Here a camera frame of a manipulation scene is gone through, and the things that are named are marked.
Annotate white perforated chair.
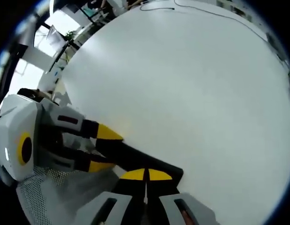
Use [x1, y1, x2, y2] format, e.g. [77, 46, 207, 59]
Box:
[15, 163, 120, 225]

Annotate long grey cable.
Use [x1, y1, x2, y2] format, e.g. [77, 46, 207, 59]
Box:
[174, 0, 269, 41]

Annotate black remote control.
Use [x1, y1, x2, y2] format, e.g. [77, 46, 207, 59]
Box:
[96, 140, 184, 195]

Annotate looped grey cable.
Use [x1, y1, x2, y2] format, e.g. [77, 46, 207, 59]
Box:
[139, 1, 176, 11]

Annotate person's left hand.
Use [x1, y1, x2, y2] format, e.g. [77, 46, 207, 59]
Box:
[30, 90, 53, 101]

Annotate computer monitor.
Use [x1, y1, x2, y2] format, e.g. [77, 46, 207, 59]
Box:
[46, 24, 66, 47]

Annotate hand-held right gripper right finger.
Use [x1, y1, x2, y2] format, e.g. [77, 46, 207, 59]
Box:
[146, 168, 216, 225]

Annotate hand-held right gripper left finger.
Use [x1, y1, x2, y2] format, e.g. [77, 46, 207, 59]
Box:
[74, 168, 148, 225]

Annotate small background plant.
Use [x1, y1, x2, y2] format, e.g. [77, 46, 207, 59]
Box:
[64, 30, 77, 41]

